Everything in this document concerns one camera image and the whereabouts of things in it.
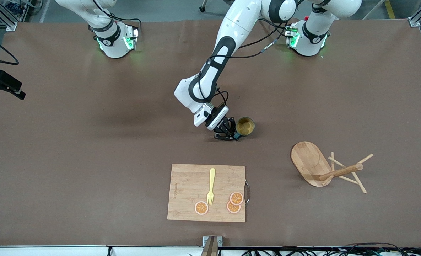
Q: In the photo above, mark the orange slice toy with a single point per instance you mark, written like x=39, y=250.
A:
x=236, y=198
x=232, y=208
x=201, y=208

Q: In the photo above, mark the yellow plastic fork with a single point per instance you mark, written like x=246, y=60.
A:
x=212, y=177

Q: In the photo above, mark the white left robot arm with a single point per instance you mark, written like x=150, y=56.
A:
x=228, y=42

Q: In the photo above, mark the bamboo cutting board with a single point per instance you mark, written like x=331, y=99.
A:
x=189, y=192

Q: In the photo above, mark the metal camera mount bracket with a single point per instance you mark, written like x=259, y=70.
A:
x=212, y=245

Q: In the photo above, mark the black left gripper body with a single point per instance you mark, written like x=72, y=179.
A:
x=225, y=125

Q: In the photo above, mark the office chair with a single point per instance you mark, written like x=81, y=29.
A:
x=204, y=7

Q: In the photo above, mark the wooden mug tree rack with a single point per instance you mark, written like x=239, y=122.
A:
x=309, y=163

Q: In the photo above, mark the teal cup yellow inside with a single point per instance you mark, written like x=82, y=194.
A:
x=246, y=126

